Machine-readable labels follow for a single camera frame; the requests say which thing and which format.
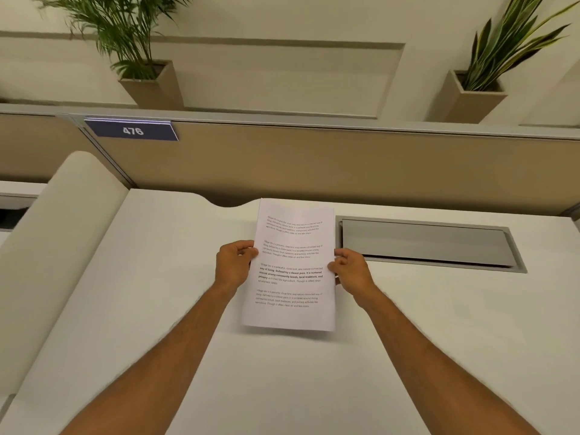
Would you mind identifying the person's left forearm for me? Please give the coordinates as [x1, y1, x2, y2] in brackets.
[59, 280, 240, 435]

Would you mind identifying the blue desk number sign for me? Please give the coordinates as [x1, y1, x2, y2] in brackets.
[84, 118, 179, 142]

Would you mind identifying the person's right forearm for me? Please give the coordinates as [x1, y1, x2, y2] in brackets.
[353, 285, 551, 435]

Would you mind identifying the beige tapered planter pot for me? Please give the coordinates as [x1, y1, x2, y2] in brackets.
[119, 60, 185, 110]
[439, 70, 508, 124]

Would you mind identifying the grey metal cable tray lid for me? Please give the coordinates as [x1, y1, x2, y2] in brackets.
[336, 216, 527, 273]

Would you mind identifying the white curved side divider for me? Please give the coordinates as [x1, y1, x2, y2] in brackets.
[0, 151, 131, 397]

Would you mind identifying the palm plant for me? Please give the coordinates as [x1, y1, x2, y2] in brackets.
[34, 0, 191, 82]

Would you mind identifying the beige desk partition panel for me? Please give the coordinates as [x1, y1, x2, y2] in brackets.
[0, 104, 580, 219]

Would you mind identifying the snake plant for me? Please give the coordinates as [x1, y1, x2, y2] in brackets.
[462, 0, 580, 93]

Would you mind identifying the person's left hand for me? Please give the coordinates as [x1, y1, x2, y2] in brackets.
[215, 240, 259, 290]

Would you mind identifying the white printed paper sheet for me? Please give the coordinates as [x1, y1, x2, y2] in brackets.
[240, 198, 336, 332]

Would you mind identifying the person's right hand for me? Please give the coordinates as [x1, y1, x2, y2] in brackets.
[327, 248, 377, 308]

